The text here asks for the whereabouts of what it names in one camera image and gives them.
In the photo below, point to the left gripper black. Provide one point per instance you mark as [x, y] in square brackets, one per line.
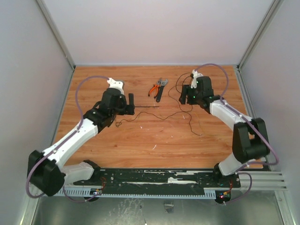
[127, 109]

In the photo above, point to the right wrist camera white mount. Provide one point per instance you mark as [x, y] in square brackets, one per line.
[195, 74]

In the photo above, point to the adjustable wrench black handle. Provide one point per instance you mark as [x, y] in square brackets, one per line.
[162, 84]

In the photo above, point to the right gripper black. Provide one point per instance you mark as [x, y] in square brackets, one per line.
[185, 94]

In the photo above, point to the grey slotted cable duct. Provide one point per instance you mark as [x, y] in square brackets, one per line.
[110, 192]

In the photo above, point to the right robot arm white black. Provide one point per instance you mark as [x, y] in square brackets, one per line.
[249, 135]

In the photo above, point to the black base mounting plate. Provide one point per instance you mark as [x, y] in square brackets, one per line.
[164, 179]

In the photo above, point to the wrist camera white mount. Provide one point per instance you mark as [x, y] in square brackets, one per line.
[195, 74]
[116, 84]

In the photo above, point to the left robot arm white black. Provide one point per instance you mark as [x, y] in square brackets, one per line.
[47, 170]

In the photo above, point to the small orange black pliers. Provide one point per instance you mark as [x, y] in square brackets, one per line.
[155, 88]

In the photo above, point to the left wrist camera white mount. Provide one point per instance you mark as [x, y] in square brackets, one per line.
[116, 84]

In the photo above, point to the aluminium frame rails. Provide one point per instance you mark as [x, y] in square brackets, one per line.
[263, 178]

